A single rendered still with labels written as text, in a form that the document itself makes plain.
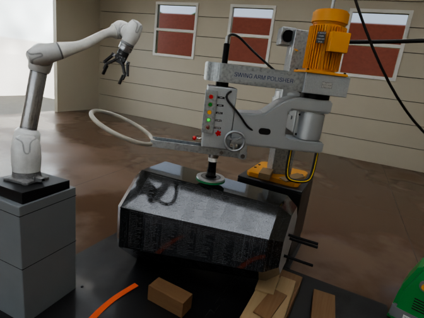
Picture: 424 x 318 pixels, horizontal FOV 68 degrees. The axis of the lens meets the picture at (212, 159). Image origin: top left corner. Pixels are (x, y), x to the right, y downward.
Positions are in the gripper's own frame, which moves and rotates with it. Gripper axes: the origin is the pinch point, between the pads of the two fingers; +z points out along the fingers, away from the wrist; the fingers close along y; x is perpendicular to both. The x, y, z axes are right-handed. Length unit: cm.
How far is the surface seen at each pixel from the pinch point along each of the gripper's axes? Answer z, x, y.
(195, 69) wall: -31, 674, -135
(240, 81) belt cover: -41, 4, 79
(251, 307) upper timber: 79, -20, 161
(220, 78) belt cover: -36, 1, 67
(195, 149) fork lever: 15, 8, 74
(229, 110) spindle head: -21, 5, 83
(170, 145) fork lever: 20, 4, 58
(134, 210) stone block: 76, 1, 58
